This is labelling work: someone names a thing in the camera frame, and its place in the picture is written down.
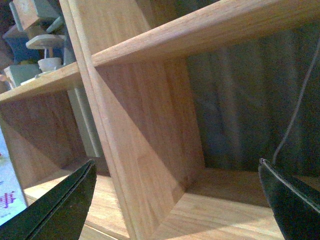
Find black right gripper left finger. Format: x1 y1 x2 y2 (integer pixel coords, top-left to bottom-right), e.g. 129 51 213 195
0 159 97 240

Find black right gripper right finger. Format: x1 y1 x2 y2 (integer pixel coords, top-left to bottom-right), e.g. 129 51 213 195
258 158 320 240

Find white illustrated book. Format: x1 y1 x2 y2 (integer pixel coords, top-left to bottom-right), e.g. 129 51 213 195
0 131 28 225

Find left wooden bookshelf unit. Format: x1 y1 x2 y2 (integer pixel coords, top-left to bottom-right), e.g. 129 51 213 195
0 62 129 240

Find wooden bookshelf unit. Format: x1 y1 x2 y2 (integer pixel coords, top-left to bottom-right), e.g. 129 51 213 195
61 0 320 240
0 62 129 240

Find grey curtain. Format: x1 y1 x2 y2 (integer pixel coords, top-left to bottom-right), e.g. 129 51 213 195
187 22 320 176

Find right wooden bookshelf unit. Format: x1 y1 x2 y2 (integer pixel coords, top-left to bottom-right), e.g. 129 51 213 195
61 0 320 240

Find wooden toy blocks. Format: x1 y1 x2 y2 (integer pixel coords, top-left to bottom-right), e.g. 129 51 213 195
0 0 76 89

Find thin grey cable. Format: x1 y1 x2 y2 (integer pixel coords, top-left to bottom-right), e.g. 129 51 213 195
272 37 320 161

